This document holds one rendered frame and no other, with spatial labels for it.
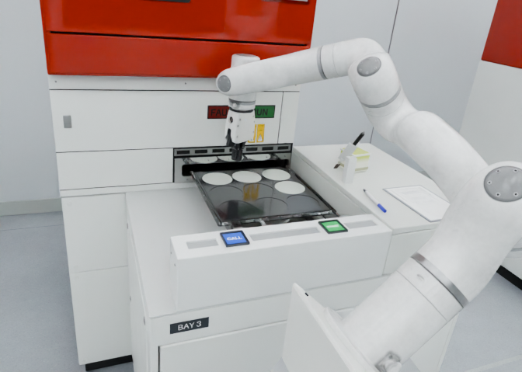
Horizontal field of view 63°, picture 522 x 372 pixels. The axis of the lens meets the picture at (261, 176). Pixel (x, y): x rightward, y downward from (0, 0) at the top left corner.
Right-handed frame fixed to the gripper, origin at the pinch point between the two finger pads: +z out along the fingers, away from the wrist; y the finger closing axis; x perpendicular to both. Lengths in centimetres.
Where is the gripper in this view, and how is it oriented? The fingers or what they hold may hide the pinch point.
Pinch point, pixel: (237, 154)
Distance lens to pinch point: 139.1
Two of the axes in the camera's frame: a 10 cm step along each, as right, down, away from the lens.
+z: -1.1, 9.1, 3.9
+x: -8.0, -3.1, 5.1
